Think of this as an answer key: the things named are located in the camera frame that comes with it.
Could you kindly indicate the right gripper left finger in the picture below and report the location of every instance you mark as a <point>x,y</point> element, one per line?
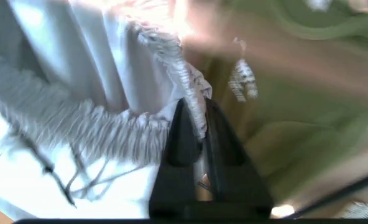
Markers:
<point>171,186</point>

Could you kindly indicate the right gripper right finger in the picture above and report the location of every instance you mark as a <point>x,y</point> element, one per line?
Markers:
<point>237,183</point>

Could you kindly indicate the green printed shirt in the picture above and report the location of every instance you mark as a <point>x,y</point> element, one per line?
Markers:
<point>296,109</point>

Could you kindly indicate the pale blue garment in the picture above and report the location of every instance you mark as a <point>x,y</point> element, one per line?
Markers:
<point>47,180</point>

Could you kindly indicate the white laundry basket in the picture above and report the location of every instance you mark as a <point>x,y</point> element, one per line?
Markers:
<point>361,211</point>

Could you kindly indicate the beige curtain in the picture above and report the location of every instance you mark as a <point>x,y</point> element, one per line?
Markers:
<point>333,174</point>

